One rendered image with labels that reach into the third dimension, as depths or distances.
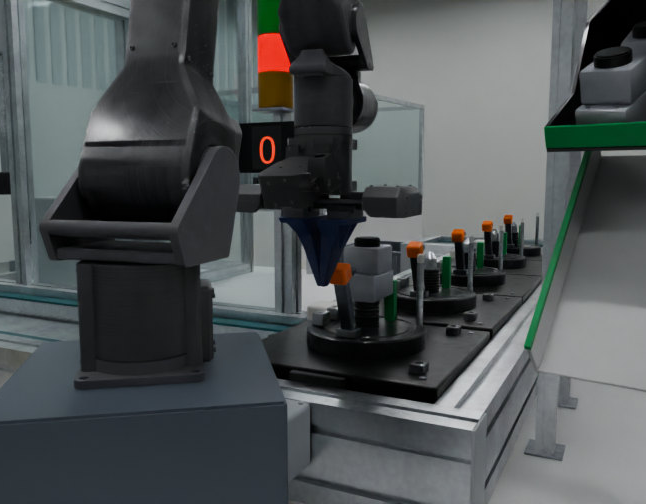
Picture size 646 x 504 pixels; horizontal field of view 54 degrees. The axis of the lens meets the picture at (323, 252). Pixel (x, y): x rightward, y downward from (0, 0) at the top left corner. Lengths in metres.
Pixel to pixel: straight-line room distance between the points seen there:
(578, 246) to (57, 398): 0.52
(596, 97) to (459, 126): 11.39
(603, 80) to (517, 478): 0.39
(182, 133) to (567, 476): 0.54
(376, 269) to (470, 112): 11.26
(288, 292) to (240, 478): 0.65
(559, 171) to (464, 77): 11.37
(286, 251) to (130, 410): 0.65
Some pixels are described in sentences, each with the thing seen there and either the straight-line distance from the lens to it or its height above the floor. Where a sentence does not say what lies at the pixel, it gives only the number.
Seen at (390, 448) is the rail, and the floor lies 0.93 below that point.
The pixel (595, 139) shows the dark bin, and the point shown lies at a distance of 0.59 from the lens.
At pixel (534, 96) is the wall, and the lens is 11.61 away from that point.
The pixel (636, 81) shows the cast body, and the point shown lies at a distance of 0.60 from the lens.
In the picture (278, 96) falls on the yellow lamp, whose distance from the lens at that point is 0.90.
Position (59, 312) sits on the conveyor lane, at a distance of 1.19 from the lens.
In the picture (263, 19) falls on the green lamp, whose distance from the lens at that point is 0.92.
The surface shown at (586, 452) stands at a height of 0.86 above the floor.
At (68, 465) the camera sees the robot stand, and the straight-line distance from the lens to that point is 0.31.
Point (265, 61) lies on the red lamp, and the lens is 0.91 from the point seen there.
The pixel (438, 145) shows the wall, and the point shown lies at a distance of 12.12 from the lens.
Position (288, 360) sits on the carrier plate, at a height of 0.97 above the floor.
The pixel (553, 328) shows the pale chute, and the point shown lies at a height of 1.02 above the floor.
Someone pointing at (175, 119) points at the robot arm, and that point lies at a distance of 0.34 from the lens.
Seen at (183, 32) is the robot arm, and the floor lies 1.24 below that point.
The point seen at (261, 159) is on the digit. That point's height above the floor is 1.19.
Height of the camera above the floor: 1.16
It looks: 7 degrees down
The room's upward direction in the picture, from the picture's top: straight up
